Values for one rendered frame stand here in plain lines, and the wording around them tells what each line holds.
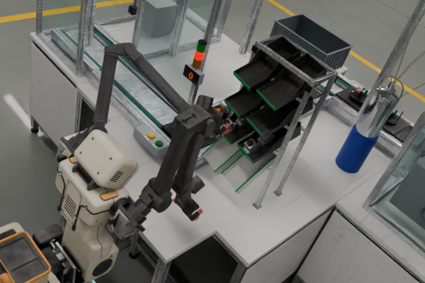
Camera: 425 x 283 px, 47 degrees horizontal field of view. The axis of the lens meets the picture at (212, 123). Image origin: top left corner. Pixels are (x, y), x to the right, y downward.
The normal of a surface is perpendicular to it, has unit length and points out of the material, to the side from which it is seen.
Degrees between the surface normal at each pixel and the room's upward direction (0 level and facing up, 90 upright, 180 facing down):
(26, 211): 0
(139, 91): 0
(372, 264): 90
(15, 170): 0
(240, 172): 45
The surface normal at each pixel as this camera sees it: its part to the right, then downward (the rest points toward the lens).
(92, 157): -0.37, -0.29
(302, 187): 0.24, -0.76
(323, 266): -0.71, 0.29
